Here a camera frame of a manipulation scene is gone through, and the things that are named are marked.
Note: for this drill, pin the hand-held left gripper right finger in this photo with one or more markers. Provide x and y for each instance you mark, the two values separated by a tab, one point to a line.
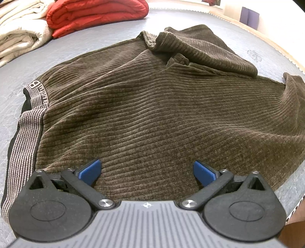
202	172

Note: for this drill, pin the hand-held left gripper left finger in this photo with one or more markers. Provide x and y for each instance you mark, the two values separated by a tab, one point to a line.
90	170

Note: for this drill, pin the red folded blanket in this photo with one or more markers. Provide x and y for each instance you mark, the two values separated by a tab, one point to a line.
95	14

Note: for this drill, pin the cream folded blanket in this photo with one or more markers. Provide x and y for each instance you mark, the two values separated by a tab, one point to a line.
19	28

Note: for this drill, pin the purple box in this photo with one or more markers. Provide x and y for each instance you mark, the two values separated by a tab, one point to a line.
249	18

